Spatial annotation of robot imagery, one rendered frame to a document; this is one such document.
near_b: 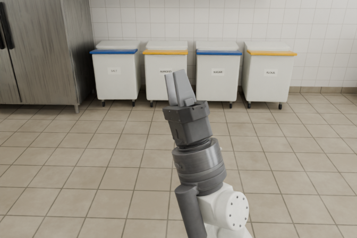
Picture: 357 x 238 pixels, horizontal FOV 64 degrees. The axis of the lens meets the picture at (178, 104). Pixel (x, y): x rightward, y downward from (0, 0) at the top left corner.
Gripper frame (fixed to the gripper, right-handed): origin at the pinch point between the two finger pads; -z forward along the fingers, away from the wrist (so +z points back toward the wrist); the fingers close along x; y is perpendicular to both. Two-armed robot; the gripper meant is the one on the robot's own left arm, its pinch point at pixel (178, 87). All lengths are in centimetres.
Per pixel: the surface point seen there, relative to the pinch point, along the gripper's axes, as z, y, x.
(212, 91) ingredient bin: 33, -144, -277
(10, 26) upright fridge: -99, 55, -308
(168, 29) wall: -62, -129, -331
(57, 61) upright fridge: -51, 21, -306
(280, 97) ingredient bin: 63, -218, -247
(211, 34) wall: -39, -181, -311
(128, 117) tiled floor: 35, -38, -305
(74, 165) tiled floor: 55, 34, -234
